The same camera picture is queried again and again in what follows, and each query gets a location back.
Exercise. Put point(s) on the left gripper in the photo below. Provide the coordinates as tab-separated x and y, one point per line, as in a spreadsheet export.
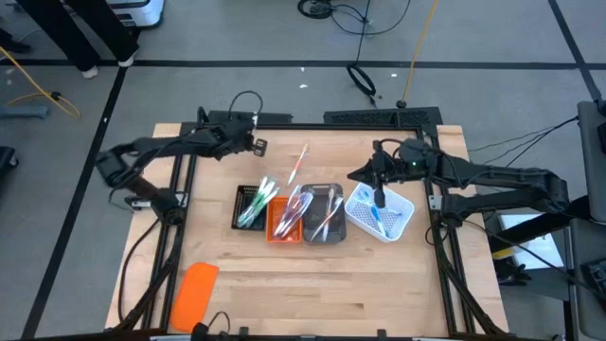
232	139

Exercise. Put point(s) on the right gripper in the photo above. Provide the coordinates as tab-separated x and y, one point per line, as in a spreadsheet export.
416	175

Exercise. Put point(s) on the black slotted plastic basket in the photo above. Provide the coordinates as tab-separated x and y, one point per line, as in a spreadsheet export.
239	196

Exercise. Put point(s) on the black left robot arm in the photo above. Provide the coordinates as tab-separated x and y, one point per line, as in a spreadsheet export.
165	144

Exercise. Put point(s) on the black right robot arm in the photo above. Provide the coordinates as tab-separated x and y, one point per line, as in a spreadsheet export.
497	171

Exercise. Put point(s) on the black plain box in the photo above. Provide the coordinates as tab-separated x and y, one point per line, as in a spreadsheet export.
274	117

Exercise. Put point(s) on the white perforated plastic basket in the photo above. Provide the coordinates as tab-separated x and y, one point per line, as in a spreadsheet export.
402	199

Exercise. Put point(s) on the grey translucent plastic bin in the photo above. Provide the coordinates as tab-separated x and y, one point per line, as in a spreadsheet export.
312	203

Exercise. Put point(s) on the black perforated box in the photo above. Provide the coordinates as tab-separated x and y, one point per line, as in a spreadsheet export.
379	116

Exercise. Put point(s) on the orange slotted plastic basket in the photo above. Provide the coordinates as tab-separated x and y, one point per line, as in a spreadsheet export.
271	208

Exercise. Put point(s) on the silver aluminium extrusion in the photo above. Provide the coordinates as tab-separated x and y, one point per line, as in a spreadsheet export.
431	339
177	337

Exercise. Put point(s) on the white flat board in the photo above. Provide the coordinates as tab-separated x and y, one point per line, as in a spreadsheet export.
535	241

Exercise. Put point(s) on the orange flat plastic lid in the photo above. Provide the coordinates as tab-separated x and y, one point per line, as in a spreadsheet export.
194	298

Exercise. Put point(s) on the black diagonal beam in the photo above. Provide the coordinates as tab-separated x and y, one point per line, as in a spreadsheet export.
544	225

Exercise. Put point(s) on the white grey appliance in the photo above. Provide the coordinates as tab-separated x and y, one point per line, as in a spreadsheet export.
137	12

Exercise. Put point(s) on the person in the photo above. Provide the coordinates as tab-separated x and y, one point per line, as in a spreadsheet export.
71	28

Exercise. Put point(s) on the grey furniture panel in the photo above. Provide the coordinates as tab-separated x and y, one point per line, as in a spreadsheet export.
592	156
587	303

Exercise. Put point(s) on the grey metal stand bar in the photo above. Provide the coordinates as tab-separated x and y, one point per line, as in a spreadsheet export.
23	112

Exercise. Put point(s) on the black floor device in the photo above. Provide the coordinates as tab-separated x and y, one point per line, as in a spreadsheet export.
596	274

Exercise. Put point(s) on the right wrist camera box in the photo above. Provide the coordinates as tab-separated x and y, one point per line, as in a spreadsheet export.
413	154

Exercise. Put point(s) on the black aluminium table frame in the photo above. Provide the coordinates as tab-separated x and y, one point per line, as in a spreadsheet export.
308	126

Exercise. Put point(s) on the black frame clip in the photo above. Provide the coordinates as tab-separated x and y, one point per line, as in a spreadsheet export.
202	114
244	331
381	333

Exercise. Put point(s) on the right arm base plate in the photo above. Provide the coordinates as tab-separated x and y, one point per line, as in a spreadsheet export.
434	202

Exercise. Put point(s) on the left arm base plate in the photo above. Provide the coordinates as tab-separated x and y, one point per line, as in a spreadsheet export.
135	203

